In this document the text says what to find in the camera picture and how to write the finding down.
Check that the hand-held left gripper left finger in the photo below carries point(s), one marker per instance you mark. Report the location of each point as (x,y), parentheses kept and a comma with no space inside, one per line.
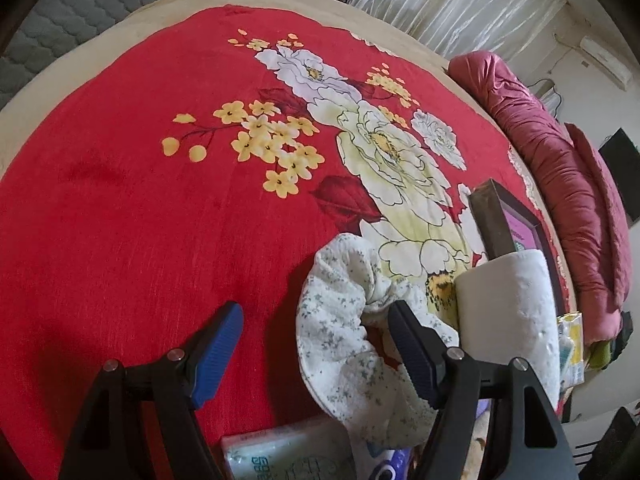
(220,350)

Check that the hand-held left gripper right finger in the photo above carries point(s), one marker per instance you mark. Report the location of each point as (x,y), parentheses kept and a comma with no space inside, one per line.
(412,355)

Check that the white star-print scrunchie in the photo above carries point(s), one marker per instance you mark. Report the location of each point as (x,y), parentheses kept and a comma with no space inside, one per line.
(340,330)

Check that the green tissue packet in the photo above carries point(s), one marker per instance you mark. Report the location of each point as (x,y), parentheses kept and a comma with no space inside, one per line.
(280,450)

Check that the brown shallow box pink inside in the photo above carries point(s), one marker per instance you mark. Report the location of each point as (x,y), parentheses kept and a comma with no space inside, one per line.
(492,220)

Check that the green cloth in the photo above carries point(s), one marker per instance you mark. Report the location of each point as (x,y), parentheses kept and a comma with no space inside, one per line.
(597,355)

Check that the dark clothes pile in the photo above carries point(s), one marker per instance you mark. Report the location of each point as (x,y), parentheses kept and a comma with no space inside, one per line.
(625,332)

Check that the white tissue roll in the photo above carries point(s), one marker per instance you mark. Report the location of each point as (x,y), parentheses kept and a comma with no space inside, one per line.
(505,305)

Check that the purple patterned packet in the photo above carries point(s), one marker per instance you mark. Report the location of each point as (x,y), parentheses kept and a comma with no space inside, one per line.
(390,467)

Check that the red floral blanket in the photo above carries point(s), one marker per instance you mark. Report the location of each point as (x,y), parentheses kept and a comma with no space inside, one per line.
(125,210)

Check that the pink quilt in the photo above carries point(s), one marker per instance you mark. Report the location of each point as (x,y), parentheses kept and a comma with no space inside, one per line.
(550,160)

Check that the black television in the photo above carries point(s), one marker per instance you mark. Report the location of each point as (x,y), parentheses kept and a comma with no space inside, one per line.
(622,170)

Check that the white curtain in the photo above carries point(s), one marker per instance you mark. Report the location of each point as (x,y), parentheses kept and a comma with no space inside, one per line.
(450,5)

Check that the white air conditioner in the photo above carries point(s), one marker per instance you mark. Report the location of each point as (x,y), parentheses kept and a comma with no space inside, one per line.
(602,57)

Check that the grey quilted headboard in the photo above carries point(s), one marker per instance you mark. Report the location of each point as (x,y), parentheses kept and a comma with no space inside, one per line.
(75,10)

